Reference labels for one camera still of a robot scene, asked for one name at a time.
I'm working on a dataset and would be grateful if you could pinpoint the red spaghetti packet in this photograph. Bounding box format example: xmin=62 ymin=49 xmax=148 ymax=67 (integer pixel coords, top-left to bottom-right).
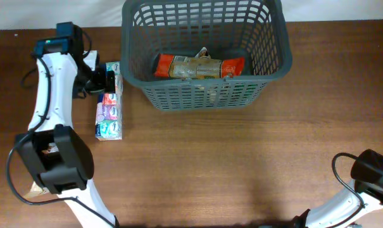
xmin=154 ymin=54 xmax=245 ymax=79

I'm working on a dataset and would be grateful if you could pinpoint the rice ball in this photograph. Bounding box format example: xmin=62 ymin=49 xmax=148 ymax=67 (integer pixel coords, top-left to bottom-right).
xmin=195 ymin=47 xmax=211 ymax=59

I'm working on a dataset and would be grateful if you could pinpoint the grey plastic shopping basket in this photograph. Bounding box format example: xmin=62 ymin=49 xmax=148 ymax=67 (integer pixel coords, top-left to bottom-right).
xmin=120 ymin=0 xmax=292 ymax=111

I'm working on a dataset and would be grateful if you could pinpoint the Kleenex tissue multipack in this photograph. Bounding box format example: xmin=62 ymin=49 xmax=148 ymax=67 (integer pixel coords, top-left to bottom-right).
xmin=95 ymin=61 xmax=123 ymax=141

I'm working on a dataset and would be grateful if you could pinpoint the brown snack wrapper packet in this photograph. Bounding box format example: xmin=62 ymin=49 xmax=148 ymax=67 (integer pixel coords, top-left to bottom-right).
xmin=23 ymin=182 xmax=49 ymax=199

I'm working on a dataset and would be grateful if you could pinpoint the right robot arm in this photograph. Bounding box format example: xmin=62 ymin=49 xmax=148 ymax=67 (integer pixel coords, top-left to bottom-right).
xmin=279 ymin=149 xmax=383 ymax=228

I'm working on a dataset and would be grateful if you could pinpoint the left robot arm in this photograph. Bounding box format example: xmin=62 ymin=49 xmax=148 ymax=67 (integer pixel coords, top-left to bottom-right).
xmin=6 ymin=22 xmax=119 ymax=227

